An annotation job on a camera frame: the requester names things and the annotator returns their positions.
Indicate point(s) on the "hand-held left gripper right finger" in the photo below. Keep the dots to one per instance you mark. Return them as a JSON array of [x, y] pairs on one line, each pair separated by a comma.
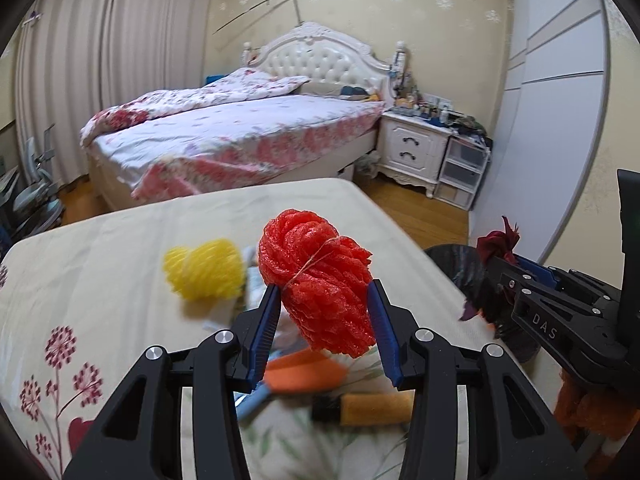
[[385, 335]]

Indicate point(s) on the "dark blue cloth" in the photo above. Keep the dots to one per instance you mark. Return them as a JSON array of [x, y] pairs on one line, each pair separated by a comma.
[[354, 91]]

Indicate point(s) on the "yellow foam fruit net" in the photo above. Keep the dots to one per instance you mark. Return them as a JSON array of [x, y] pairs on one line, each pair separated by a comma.
[[205, 270]]

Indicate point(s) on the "red foam fruit net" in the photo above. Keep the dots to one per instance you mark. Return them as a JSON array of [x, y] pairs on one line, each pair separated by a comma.
[[320, 280]]

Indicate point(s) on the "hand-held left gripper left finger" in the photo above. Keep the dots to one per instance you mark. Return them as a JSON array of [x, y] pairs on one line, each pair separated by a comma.
[[262, 340]]

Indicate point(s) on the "orange snack packet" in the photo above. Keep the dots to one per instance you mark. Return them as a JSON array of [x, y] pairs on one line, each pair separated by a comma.
[[300, 372]]

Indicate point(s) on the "white nightstand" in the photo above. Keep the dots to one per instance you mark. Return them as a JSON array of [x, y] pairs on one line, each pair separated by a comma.
[[407, 150]]

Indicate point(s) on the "floral quilt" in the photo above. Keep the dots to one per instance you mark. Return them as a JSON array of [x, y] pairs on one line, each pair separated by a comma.
[[210, 97]]

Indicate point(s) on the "white pillow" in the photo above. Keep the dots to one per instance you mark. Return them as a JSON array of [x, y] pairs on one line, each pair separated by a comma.
[[320, 89]]

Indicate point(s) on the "floral bed sheet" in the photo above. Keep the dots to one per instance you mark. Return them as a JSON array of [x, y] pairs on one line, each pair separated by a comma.
[[260, 140]]

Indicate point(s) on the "grey sliding wardrobe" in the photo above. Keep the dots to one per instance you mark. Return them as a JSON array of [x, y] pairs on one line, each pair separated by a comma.
[[550, 110]]

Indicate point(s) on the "clutter of small bottles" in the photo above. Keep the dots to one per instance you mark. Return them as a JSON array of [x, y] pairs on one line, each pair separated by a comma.
[[435, 110]]

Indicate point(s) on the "dark red wrapper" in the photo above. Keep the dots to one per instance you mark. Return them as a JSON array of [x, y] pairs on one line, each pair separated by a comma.
[[495, 245]]

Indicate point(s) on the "grey standing fan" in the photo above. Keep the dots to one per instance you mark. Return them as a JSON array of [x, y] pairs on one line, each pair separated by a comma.
[[35, 195]]

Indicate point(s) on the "thin curved rod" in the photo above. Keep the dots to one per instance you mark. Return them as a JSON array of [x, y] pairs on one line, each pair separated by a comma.
[[260, 7]]

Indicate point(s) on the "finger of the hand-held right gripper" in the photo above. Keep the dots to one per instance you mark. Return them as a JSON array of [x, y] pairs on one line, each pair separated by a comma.
[[540, 267], [505, 285]]

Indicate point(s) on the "beige floral tablecloth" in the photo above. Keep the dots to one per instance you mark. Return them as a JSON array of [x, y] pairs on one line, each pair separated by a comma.
[[125, 270]]

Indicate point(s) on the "clear plastic drawer unit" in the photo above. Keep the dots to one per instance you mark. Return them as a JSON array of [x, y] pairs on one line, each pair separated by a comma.
[[462, 172]]

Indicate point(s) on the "crumpled plastic bag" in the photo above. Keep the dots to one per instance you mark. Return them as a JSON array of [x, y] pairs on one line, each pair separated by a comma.
[[369, 165]]

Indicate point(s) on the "white bed with tufted headboard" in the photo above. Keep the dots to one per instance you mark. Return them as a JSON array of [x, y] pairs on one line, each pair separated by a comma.
[[320, 60]]

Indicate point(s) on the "trash bin with black bag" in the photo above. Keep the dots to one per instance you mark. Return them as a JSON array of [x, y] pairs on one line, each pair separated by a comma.
[[455, 270]]

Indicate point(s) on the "beige curtain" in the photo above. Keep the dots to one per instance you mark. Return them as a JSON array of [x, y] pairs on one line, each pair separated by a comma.
[[100, 70]]

